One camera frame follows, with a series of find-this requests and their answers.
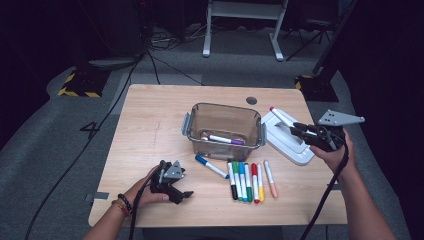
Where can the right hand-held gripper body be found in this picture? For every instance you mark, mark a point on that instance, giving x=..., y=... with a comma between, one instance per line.
x=328, y=138

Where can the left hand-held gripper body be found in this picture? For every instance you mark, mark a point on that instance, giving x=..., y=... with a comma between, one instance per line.
x=163, y=183

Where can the magenta marker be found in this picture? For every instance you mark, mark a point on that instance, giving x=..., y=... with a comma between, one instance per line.
x=281, y=117

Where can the dark blue marker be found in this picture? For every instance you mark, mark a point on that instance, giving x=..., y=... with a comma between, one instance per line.
x=213, y=168

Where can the black marker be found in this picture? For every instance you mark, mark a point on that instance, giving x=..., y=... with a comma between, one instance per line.
x=230, y=173

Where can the peach marker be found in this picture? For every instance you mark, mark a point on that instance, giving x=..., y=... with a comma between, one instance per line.
x=270, y=178

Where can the light blue marker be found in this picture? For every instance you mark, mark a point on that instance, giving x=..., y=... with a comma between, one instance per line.
x=243, y=186

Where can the yellow marker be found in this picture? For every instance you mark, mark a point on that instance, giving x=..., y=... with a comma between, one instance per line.
x=260, y=176

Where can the dark green marker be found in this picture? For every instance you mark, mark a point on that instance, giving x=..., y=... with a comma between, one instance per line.
x=247, y=176

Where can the purple marker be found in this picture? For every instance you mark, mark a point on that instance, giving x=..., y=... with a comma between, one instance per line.
x=226, y=139

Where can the red marker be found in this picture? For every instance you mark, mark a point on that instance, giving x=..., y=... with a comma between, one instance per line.
x=255, y=186

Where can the transparent grey storage box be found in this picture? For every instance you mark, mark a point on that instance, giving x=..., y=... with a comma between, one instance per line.
x=226, y=116

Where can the person's left hand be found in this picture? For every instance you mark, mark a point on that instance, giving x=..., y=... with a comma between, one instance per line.
x=143, y=195

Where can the person's right hand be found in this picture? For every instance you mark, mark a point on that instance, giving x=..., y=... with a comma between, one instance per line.
x=336, y=160

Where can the black stand with striped base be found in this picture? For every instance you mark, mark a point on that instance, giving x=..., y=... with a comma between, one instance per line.
x=320, y=90
x=86, y=83

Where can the grey tape piece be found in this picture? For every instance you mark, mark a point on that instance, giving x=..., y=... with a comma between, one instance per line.
x=334, y=187
x=101, y=196

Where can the grey round table grommet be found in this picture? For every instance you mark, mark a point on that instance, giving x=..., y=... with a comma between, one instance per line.
x=251, y=100

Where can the black tripod stand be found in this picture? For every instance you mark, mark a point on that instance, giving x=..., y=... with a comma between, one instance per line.
x=320, y=30

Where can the grey stand foot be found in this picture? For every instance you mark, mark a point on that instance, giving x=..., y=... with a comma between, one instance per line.
x=113, y=63

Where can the white metal desk frame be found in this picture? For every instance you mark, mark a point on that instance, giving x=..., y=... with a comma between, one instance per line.
x=207, y=33

